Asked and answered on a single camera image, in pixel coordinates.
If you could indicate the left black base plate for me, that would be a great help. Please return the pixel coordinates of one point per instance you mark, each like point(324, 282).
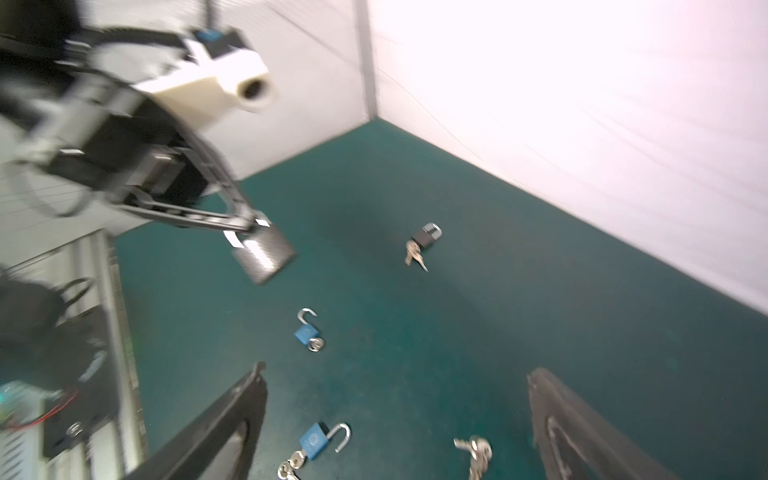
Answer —
point(81, 365)

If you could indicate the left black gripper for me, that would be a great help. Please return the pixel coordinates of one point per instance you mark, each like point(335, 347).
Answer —
point(110, 137)

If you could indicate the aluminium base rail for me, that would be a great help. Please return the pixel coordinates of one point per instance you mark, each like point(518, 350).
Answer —
point(37, 296)

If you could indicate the black padlock with keys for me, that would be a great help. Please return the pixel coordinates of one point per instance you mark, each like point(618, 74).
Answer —
point(421, 241)

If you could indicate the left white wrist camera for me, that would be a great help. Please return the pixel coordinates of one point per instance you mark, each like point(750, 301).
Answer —
point(221, 73)

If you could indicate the dark grey padlock with keys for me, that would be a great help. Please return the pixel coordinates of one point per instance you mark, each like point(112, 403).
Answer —
point(262, 252)

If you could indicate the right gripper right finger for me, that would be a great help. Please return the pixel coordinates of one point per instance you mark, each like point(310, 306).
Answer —
point(576, 442)

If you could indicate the green table mat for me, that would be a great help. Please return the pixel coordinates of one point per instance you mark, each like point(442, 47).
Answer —
point(413, 359)

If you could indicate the blue padlock left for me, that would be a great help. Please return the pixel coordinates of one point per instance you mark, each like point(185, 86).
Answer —
point(307, 334)

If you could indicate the blue padlock with keys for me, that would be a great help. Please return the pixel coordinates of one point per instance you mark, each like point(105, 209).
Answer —
point(312, 443)

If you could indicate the silver keys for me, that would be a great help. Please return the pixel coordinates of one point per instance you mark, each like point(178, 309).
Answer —
point(480, 451)

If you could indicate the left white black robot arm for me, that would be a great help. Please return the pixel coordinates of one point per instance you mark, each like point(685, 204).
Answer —
point(45, 48)

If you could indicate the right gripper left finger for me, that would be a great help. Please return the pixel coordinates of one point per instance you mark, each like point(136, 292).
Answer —
point(221, 442)

